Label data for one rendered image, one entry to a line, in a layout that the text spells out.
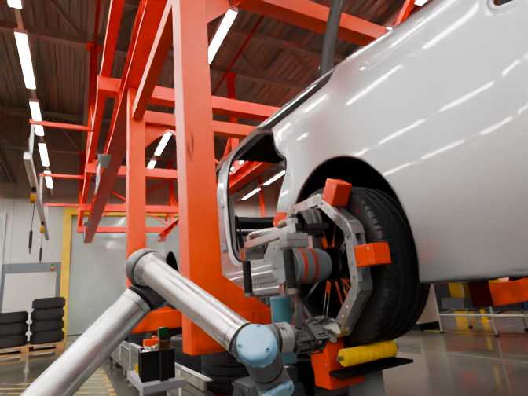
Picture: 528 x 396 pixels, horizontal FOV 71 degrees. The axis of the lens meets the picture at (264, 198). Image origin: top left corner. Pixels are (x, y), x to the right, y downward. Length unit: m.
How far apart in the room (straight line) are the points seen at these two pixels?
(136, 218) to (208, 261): 2.03
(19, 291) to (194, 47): 10.77
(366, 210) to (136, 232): 2.69
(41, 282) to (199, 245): 10.68
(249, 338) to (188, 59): 1.61
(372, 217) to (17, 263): 13.68
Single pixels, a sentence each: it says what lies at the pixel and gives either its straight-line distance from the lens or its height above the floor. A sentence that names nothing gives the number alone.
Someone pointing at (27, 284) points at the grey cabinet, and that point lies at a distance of 12.35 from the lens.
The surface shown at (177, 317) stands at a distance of 3.73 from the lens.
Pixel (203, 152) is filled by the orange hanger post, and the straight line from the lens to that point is 1.92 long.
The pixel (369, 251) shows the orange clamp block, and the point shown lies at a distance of 1.26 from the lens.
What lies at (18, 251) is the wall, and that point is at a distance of 14.54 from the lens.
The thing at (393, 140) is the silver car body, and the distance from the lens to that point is 1.41.
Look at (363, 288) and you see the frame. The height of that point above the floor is 0.74.
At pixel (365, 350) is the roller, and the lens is 1.49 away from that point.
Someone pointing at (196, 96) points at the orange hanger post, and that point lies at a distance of 2.06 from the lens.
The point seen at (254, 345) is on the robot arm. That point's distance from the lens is 0.91.
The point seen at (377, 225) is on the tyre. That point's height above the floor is 0.95.
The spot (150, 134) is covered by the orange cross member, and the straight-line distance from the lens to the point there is 4.13.
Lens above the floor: 0.76
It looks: 15 degrees up
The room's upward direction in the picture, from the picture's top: 5 degrees counter-clockwise
